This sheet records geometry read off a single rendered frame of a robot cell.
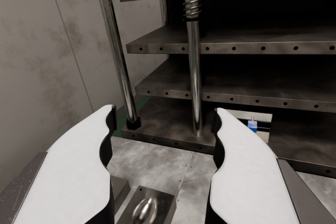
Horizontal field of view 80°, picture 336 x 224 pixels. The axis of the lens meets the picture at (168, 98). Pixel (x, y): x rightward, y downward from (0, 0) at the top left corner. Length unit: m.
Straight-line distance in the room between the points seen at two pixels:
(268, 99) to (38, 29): 1.91
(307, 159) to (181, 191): 0.58
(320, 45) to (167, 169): 0.79
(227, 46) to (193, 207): 0.66
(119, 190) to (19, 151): 1.48
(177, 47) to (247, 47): 0.31
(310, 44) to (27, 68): 2.00
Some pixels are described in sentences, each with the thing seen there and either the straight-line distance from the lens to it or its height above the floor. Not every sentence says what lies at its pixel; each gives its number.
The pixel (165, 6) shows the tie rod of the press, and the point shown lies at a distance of 1.65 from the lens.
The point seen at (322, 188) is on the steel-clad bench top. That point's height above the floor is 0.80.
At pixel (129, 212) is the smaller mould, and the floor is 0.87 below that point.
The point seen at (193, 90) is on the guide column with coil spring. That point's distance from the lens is 1.00.
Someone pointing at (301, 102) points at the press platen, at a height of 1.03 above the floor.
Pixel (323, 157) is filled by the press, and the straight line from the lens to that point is 1.17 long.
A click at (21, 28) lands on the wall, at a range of 2.12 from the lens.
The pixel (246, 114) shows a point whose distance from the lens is 1.06.
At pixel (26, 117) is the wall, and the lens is 2.18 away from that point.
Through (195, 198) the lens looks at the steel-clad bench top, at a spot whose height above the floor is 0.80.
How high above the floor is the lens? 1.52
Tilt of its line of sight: 28 degrees down
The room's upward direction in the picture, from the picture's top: 7 degrees counter-clockwise
